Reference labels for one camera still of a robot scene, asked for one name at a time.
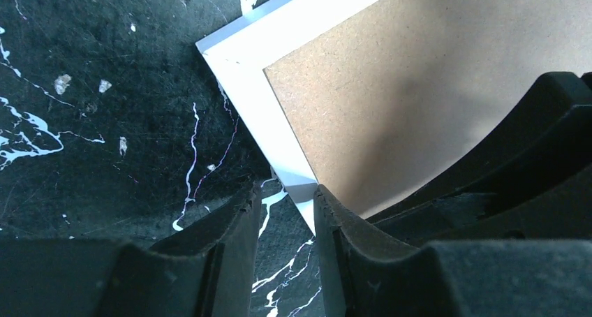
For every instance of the white picture frame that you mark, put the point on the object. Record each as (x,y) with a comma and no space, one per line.
(239,52)

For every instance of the brown cardboard backing board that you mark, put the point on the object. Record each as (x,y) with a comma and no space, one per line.
(391,97)

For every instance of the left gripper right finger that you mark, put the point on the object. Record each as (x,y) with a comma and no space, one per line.
(505,231)

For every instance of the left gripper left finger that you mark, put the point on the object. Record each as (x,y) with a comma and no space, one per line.
(205,269)

